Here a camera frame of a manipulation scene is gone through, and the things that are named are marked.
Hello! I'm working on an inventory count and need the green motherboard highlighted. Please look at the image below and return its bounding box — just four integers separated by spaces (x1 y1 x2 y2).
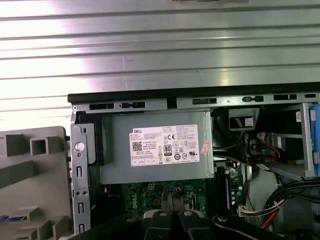
122 162 248 221

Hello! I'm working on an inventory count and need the black RAM slot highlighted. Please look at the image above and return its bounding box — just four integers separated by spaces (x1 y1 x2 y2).
216 166 226 216

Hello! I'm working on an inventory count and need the yellow wire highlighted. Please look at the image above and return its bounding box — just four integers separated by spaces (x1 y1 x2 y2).
212 116 245 151

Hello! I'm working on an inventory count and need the blue plastic drive carrier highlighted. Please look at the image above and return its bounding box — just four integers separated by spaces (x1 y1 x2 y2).
308 106 320 177

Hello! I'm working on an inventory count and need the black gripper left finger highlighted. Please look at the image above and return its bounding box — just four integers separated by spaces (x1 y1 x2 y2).
104 193 179 240

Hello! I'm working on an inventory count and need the grey parts rack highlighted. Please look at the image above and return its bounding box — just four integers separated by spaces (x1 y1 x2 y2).
0 125 74 240

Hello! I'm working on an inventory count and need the red wire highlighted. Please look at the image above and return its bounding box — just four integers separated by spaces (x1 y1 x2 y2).
264 144 283 164

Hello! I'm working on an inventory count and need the grey metal drive cage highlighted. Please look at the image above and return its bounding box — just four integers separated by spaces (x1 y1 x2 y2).
259 102 320 181

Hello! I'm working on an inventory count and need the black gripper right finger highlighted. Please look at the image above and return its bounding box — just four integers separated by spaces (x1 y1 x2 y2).
178 197 320 240

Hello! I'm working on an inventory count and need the black cable bundle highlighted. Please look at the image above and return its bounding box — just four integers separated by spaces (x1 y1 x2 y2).
262 179 320 228

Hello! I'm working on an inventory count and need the pink sticker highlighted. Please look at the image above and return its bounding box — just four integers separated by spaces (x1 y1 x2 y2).
201 140 214 155

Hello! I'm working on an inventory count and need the black PC case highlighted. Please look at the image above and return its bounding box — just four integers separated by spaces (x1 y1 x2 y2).
67 91 320 240

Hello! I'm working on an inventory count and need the white power supply label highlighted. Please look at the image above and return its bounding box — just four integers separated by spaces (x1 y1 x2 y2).
129 124 200 167

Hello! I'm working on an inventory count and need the grey power supply unit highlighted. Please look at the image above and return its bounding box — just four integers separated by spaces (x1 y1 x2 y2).
99 109 215 186

